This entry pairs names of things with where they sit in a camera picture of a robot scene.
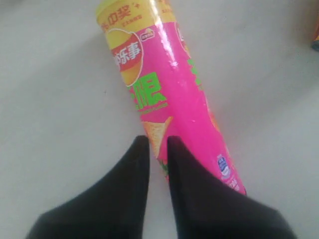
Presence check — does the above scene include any yellow Lays chips can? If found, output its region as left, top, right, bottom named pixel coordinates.
left=311, top=24, right=319, bottom=52

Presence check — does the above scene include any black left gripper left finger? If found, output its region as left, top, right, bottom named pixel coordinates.
left=26, top=135, right=150, bottom=239

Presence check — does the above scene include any pink Lays chips can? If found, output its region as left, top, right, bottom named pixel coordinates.
left=96, top=0, right=246, bottom=194

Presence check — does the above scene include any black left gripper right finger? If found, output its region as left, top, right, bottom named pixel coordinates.
left=167, top=136, right=297, bottom=239

